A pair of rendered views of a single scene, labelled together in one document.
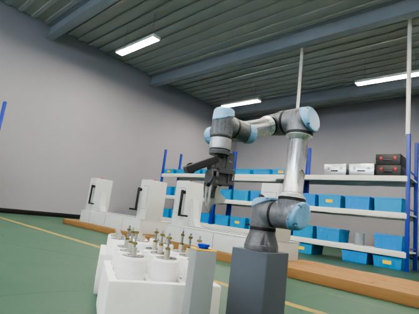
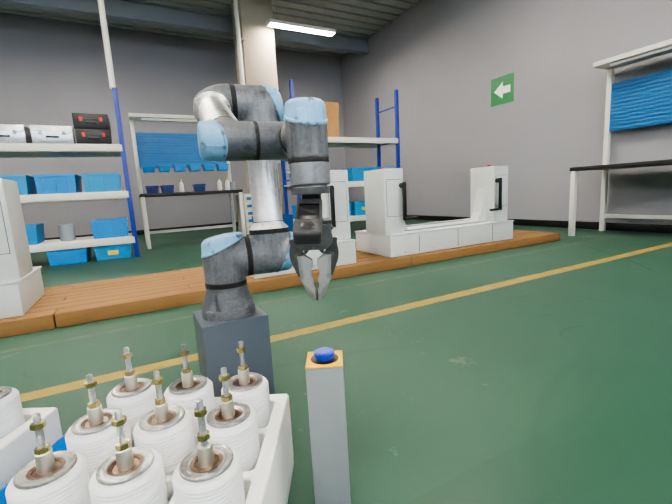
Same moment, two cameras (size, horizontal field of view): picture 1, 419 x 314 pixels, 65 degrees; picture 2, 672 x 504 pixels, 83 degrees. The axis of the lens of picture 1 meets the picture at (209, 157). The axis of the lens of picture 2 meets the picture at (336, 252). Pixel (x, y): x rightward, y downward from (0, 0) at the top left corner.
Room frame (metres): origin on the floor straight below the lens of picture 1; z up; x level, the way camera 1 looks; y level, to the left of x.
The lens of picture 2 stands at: (0.84, 0.63, 0.63)
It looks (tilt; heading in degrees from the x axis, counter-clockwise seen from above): 9 degrees down; 290
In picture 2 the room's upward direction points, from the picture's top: 3 degrees counter-clockwise
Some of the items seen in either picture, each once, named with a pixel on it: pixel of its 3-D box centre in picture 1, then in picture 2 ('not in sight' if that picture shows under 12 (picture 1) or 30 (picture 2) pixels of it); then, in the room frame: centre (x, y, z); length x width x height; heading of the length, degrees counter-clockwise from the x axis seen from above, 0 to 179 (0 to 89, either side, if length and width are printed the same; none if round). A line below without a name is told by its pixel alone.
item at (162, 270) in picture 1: (163, 284); (233, 461); (1.25, 0.11, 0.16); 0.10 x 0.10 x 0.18
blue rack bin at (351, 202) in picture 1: (362, 204); (60, 184); (5.29, -2.52, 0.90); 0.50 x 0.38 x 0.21; 136
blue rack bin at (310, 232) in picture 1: (308, 231); not in sight; (5.89, -1.89, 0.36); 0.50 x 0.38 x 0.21; 137
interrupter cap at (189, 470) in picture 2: (133, 255); (206, 462); (1.20, 0.22, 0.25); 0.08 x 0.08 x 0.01
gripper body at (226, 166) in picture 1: (219, 169); (312, 219); (1.12, -0.04, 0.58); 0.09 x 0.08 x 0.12; 110
